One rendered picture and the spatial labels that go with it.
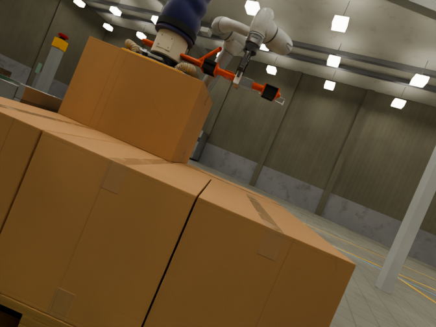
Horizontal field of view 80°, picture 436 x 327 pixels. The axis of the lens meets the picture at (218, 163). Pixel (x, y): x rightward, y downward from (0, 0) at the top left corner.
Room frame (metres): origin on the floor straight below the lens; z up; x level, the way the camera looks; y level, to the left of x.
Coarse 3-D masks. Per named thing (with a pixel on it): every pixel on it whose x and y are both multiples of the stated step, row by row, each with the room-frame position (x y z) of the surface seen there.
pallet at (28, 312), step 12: (0, 300) 0.61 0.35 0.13; (12, 300) 0.61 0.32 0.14; (0, 312) 0.71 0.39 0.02; (24, 312) 0.61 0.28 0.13; (36, 312) 0.61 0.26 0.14; (0, 324) 0.67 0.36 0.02; (12, 324) 0.69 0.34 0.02; (24, 324) 0.61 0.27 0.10; (36, 324) 0.61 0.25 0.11; (48, 324) 0.61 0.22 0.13; (60, 324) 0.61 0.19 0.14
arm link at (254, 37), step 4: (252, 32) 1.38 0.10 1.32; (256, 32) 1.38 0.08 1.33; (248, 36) 1.39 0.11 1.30; (252, 36) 1.38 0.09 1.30; (256, 36) 1.38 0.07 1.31; (260, 36) 1.38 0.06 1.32; (248, 40) 1.39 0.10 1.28; (252, 40) 1.38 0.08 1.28; (256, 40) 1.38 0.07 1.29; (260, 40) 1.39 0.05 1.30; (256, 44) 1.39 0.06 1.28; (260, 44) 1.40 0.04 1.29
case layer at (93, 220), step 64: (0, 128) 0.62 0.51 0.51; (64, 128) 0.80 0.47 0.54; (0, 192) 0.62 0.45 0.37; (64, 192) 0.61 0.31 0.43; (128, 192) 0.61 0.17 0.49; (192, 192) 0.63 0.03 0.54; (0, 256) 0.62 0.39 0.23; (64, 256) 0.61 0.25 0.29; (128, 256) 0.61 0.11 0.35; (192, 256) 0.61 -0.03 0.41; (256, 256) 0.60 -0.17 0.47; (320, 256) 0.60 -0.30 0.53; (64, 320) 0.61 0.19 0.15; (128, 320) 0.61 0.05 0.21; (192, 320) 0.60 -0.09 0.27; (256, 320) 0.60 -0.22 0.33; (320, 320) 0.60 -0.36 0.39
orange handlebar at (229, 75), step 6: (144, 42) 1.43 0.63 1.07; (150, 42) 1.42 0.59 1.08; (180, 54) 1.41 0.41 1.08; (186, 60) 1.45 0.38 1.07; (192, 60) 1.41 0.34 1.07; (198, 60) 1.40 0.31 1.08; (198, 66) 1.45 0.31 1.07; (222, 72) 1.39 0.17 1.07; (228, 72) 1.39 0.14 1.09; (228, 78) 1.41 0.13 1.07; (252, 84) 1.38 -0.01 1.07; (258, 84) 1.38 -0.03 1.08; (258, 90) 1.43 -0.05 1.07
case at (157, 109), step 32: (96, 64) 1.24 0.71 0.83; (128, 64) 1.23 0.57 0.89; (160, 64) 1.22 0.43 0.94; (64, 96) 1.25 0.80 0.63; (96, 96) 1.24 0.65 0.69; (128, 96) 1.23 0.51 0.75; (160, 96) 1.21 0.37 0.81; (192, 96) 1.20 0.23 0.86; (96, 128) 1.23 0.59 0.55; (128, 128) 1.22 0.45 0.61; (160, 128) 1.21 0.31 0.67; (192, 128) 1.35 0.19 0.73
